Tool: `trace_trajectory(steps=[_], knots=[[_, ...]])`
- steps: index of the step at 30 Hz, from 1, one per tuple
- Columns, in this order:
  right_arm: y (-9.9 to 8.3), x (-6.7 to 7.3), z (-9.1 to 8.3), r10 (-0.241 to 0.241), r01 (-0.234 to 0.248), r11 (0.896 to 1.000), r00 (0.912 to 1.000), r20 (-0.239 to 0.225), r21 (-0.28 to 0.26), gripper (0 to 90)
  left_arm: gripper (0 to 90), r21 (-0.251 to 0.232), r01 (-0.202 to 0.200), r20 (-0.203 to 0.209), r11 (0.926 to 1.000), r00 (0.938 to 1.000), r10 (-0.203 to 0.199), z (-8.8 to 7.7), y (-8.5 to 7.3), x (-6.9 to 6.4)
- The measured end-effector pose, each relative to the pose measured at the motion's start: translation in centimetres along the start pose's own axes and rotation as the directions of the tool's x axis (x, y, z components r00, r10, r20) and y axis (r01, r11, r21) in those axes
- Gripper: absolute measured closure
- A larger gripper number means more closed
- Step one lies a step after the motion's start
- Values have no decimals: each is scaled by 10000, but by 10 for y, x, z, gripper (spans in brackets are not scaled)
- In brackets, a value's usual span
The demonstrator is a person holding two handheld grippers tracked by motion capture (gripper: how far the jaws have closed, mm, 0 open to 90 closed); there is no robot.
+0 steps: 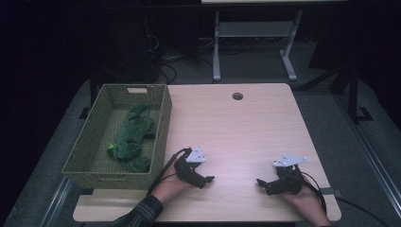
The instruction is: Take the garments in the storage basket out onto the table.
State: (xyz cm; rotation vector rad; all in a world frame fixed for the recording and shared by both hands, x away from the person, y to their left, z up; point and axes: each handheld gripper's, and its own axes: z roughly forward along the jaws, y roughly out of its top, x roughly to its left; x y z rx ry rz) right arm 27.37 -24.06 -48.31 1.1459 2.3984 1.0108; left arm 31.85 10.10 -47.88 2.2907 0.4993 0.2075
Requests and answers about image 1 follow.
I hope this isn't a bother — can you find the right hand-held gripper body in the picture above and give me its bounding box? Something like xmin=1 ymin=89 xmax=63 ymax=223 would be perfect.
xmin=266 ymin=153 xmax=308 ymax=197

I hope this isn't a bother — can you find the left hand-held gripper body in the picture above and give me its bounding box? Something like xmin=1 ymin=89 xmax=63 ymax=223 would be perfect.
xmin=173 ymin=145 xmax=207 ymax=190

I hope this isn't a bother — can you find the green woven basket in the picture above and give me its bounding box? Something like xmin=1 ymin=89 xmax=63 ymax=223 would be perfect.
xmin=61 ymin=82 xmax=173 ymax=191

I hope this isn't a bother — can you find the person's right hand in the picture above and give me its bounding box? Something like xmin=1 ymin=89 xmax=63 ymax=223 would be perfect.
xmin=279 ymin=175 xmax=320 ymax=217

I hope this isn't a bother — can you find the person's left hand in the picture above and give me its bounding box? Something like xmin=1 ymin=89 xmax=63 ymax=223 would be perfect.
xmin=155 ymin=164 xmax=197 ymax=204

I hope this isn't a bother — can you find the grey tape strip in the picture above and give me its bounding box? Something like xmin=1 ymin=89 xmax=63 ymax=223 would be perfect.
xmin=321 ymin=186 xmax=342 ymax=197

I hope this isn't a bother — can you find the black metal stand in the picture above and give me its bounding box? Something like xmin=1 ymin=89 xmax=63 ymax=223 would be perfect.
xmin=329 ymin=61 xmax=375 ymax=125

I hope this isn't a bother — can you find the dark computer tower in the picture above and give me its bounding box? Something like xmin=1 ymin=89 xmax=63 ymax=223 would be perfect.
xmin=93 ymin=12 xmax=160 ymax=85

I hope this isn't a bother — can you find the grey metal stand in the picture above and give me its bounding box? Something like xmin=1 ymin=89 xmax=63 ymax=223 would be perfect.
xmin=212 ymin=9 xmax=304 ymax=83

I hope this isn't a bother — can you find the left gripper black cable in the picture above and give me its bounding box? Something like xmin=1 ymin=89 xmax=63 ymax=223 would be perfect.
xmin=147 ymin=147 xmax=193 ymax=195

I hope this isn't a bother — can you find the black floor cable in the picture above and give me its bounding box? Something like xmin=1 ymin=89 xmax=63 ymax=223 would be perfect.
xmin=335 ymin=196 xmax=392 ymax=227

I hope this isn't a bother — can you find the metal floor rail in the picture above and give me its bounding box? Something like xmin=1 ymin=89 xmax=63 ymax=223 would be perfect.
xmin=38 ymin=175 xmax=76 ymax=227
xmin=333 ymin=94 xmax=401 ymax=219

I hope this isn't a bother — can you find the bundle of background cables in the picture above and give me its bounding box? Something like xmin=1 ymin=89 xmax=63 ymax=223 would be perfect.
xmin=148 ymin=32 xmax=216 ymax=85

